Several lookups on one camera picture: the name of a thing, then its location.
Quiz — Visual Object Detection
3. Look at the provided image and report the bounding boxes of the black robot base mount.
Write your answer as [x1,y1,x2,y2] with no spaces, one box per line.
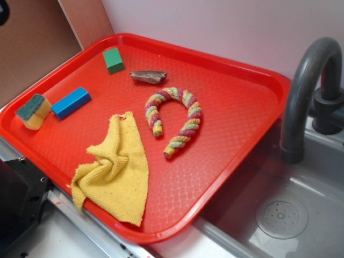
[1,159,51,257]

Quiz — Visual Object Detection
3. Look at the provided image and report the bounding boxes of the grey toy faucet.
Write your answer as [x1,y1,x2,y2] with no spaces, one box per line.
[279,37,343,164]

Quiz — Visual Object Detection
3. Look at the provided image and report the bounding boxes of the red plastic tray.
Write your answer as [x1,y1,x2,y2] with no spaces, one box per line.
[1,33,290,244]

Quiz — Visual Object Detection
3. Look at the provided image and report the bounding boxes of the blue rectangular block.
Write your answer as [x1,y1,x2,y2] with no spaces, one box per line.
[51,87,92,120]

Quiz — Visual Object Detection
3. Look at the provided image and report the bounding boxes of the yellow cloth towel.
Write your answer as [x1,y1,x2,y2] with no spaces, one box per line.
[71,111,149,226]

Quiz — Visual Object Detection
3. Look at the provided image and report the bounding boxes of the round sink drain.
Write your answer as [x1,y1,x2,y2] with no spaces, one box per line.
[255,196,308,240]

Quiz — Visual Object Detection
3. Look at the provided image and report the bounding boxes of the brown cardboard box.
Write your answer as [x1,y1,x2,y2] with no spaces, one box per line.
[1,1,113,106]

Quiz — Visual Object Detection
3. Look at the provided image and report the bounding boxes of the yellow sponge green scourer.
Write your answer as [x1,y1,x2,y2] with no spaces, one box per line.
[15,94,52,130]

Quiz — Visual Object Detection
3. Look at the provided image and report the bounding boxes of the grey toy sink basin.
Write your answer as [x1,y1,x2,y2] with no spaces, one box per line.
[194,122,343,257]

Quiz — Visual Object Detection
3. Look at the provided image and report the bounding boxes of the green wooden block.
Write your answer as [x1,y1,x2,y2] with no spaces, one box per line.
[103,48,125,74]

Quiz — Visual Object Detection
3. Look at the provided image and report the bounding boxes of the multicoloured twisted rope toy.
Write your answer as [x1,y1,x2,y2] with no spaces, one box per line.
[145,87,203,159]

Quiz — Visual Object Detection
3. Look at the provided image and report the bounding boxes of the brown crumpled wrapper piece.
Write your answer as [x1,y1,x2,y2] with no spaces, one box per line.
[129,70,168,84]

